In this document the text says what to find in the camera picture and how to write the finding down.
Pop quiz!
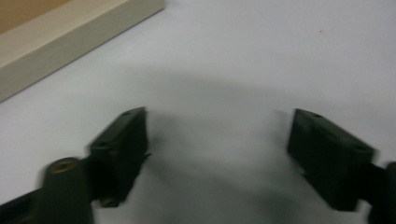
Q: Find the wooden picture frame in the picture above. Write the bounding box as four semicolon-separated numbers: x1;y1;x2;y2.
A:
0;0;166;104

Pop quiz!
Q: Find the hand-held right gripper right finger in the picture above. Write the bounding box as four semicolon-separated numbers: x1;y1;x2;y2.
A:
287;108;376;213

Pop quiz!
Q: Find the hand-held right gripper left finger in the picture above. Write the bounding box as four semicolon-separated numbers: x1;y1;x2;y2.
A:
88;106;150;208

